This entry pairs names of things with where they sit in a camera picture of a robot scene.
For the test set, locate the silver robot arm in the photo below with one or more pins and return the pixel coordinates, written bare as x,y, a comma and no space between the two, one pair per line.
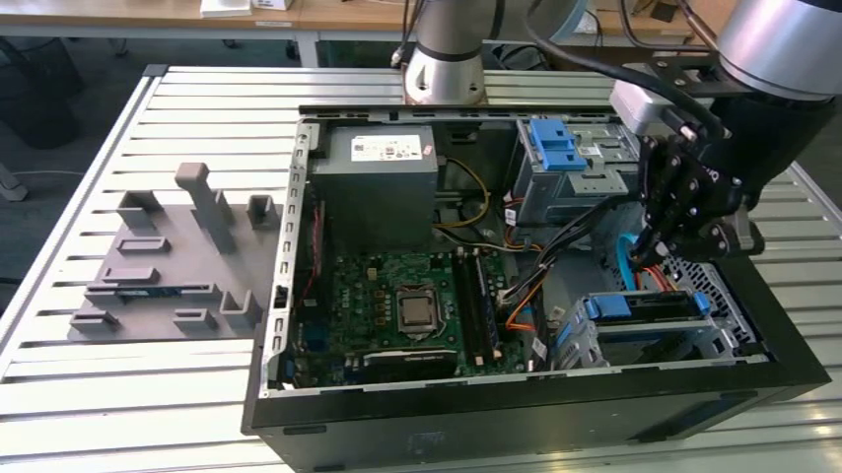
440,74

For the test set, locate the grey metal disk bay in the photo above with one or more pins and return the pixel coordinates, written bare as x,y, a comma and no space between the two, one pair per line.
657,327

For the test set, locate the blue plastic drive latch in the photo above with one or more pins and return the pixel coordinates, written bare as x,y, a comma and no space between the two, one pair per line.
555,148

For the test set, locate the grey metal drive cage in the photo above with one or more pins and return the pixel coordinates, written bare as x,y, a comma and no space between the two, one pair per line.
545,197

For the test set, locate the RAM stick with black chips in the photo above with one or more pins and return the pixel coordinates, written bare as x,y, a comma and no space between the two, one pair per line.
488,305

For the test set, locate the grey power supply unit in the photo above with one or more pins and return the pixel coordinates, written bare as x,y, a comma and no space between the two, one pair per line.
375,207

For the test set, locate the silver CPU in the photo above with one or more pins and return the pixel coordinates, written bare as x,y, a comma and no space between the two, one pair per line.
415,311

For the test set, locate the green motherboard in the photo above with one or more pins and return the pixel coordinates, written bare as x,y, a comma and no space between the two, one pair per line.
368,295

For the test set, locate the black graphics card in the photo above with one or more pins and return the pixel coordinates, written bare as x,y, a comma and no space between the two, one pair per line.
407,364

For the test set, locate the black open PC case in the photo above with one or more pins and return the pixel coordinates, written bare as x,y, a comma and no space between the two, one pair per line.
460,414

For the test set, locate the small white labelled box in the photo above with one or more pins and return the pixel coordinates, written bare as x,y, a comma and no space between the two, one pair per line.
272,4

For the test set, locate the white cardboard box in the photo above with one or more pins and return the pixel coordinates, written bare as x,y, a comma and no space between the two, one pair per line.
226,9

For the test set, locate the grey parts rack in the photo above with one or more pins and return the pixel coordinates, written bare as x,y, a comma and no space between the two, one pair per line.
170,256

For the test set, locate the dark blue RAM stick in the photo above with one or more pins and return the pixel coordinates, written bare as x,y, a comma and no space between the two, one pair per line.
144,292

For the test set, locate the black mesh waste bin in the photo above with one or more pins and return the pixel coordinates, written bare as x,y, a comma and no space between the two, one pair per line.
38,98

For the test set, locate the pale grey furniture foot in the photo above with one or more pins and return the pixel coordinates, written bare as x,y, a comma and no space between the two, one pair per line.
13,184

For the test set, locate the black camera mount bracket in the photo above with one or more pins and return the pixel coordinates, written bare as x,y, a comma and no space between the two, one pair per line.
683,74

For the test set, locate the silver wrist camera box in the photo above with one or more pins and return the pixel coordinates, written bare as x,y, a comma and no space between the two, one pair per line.
633,106

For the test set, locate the wooden desk white frame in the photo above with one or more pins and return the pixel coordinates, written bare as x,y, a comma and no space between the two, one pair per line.
355,22
130,22

